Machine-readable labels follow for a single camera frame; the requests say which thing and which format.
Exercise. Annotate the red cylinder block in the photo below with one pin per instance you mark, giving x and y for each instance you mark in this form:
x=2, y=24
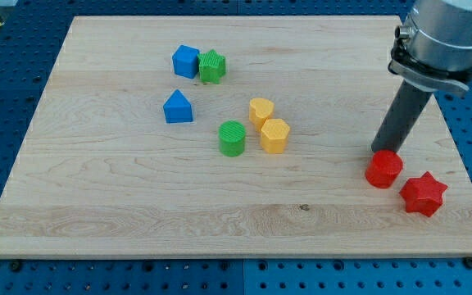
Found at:
x=385, y=166

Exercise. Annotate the red star block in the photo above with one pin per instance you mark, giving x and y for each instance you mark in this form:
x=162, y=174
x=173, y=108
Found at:
x=423, y=194

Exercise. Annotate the blue triangle block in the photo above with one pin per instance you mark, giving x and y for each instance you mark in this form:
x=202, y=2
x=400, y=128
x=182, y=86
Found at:
x=177, y=108

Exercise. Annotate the yellow hexagon block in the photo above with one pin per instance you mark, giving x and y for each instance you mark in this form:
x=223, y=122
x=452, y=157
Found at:
x=274, y=136

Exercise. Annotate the green star block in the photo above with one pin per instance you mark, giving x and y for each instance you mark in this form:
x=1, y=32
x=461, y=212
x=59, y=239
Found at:
x=212, y=66

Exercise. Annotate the yellow heart block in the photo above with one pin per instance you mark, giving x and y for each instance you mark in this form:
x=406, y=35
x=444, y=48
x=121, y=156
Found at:
x=260, y=110

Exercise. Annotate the light wooden board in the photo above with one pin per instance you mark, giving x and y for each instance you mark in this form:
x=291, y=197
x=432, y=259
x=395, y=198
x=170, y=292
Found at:
x=102, y=175

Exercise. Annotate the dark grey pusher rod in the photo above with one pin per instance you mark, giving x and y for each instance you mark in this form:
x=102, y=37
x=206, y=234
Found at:
x=402, y=115

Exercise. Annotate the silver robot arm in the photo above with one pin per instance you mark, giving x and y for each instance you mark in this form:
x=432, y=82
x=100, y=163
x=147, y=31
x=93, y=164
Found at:
x=432, y=48

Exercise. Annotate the green cylinder block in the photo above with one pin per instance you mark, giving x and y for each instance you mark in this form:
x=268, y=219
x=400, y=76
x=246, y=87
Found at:
x=231, y=136

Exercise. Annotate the blue cube block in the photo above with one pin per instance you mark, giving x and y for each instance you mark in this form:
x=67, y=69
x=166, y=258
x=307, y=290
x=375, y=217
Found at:
x=185, y=61

